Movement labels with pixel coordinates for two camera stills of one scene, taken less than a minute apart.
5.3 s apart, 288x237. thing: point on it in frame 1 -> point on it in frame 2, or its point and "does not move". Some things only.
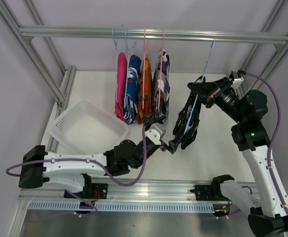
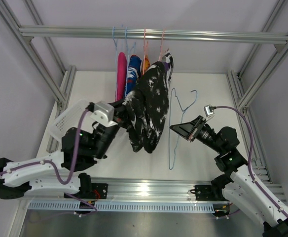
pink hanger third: x=145 y=56 does not move
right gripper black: x=205 y=90 -> x=190 y=130
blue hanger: x=212 y=44 -> x=178 y=142
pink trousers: x=120 y=108 does not move
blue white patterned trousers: x=132 y=93 does not move
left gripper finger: x=172 y=145 -> x=119 y=108
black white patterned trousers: x=185 y=129 -> x=145 y=110
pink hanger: x=161 y=69 -> x=161 y=50
